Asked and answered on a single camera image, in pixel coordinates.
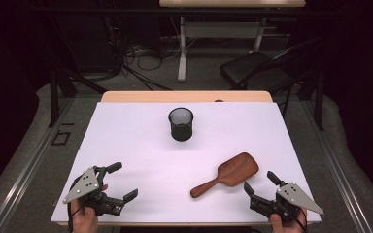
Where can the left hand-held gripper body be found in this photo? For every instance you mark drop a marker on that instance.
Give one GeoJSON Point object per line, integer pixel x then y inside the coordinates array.
{"type": "Point", "coordinates": [87, 184]}

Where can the brown wooden hairbrush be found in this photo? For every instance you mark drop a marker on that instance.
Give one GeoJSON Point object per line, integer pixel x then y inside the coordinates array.
{"type": "Point", "coordinates": [236, 170]}

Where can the dark equipment cabinet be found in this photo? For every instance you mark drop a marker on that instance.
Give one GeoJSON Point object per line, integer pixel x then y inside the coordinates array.
{"type": "Point", "coordinates": [87, 45]}

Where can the person's right hand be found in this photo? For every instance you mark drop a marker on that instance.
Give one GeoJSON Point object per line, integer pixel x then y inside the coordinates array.
{"type": "Point", "coordinates": [289, 227]}

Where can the black folding chair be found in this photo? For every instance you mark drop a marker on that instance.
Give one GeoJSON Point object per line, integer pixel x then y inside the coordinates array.
{"type": "Point", "coordinates": [255, 69]}

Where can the metal floor rail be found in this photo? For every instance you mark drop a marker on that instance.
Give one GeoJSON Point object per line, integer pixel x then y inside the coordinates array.
{"type": "Point", "coordinates": [22, 176]}
{"type": "Point", "coordinates": [340, 176]}

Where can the black metal stand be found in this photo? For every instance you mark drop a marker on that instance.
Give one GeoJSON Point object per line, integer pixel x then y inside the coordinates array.
{"type": "Point", "coordinates": [319, 106]}
{"type": "Point", "coordinates": [54, 100]}

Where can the black horizontal metal bar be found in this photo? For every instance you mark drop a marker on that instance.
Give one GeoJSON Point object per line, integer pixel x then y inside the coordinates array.
{"type": "Point", "coordinates": [110, 11]}

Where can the wooden table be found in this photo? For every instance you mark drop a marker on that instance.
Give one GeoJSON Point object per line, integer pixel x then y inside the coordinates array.
{"type": "Point", "coordinates": [175, 96]}

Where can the black mesh cup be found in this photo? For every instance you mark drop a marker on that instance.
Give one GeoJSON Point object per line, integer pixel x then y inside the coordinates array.
{"type": "Point", "coordinates": [181, 131]}

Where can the white-legged desk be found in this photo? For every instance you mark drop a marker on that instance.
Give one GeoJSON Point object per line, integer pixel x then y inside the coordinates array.
{"type": "Point", "coordinates": [182, 64]}

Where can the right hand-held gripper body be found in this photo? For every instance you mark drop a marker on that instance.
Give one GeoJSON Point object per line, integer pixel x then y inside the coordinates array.
{"type": "Point", "coordinates": [293, 197]}

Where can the person's left hand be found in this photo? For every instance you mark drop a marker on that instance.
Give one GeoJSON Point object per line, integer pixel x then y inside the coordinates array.
{"type": "Point", "coordinates": [84, 220]}

